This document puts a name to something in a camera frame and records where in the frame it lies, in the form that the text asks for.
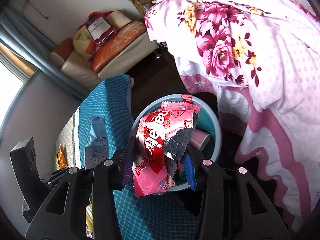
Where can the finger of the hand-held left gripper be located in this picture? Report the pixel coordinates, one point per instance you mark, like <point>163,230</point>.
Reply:
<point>57,175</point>

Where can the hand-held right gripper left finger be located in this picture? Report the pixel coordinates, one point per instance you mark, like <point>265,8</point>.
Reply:
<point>126,165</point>

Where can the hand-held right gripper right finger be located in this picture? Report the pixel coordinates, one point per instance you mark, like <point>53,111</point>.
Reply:
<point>190,170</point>

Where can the orange snack packet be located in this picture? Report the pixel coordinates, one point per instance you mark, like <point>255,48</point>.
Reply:
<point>62,158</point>

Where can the pink paper cup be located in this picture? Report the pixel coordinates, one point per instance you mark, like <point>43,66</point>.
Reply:
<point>200,140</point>

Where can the pink red snack wrapper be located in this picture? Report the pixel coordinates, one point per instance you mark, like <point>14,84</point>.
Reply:
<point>152,140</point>

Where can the teal plastic bin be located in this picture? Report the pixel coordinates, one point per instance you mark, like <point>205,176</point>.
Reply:
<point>203,123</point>

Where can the yellow green tissue packet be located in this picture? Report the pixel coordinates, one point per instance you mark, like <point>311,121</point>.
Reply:
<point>88,217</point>

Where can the teal beige patterned mattress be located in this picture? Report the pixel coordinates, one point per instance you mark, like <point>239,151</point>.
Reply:
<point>112,100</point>

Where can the window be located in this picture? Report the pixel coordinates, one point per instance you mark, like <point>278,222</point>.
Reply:
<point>10,72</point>

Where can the cream leather sofa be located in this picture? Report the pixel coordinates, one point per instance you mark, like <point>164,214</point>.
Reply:
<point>77,67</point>

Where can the orange seat cushion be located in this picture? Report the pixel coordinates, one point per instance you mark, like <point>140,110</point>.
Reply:
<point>112,47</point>

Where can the grey blue curtain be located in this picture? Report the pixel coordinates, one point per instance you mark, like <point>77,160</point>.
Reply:
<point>30,47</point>

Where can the yellow plush pillow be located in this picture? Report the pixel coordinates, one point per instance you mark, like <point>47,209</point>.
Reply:
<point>81,41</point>

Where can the pink floral quilt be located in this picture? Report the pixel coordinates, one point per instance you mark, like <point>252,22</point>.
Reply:
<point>262,55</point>

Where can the red bottle-shaped pillow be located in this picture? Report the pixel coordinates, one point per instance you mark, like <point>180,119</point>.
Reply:
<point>98,28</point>

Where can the beige pillow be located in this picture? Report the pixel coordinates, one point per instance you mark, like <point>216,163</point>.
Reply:
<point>118,18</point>

